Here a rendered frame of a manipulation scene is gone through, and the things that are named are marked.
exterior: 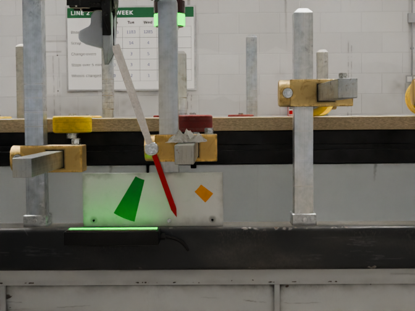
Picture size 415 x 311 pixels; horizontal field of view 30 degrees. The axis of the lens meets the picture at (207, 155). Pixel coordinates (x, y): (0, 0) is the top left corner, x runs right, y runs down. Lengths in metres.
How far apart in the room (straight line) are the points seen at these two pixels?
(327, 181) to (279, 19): 7.08
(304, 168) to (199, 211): 0.21
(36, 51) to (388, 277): 0.78
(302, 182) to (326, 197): 0.24
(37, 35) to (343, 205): 0.72
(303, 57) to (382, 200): 0.41
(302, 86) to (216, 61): 7.22
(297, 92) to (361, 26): 7.39
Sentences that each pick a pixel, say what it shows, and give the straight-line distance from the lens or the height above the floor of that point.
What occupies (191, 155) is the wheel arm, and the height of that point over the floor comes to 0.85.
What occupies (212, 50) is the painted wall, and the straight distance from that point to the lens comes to 8.66.
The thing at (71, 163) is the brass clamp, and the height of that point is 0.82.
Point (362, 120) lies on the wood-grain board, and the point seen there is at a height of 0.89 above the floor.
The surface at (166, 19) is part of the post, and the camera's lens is 1.45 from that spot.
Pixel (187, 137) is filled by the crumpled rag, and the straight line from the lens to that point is 1.28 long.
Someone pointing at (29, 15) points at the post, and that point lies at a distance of 1.49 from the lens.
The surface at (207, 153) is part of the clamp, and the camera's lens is 1.43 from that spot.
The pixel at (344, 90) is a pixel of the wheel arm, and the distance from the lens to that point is 1.20.
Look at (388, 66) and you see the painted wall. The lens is 8.83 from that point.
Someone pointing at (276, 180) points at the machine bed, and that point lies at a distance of 1.66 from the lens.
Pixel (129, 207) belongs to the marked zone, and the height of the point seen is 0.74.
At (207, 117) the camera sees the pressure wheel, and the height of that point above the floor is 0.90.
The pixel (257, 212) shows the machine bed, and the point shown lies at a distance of 1.67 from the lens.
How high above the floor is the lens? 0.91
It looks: 3 degrees down
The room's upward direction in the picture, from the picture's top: straight up
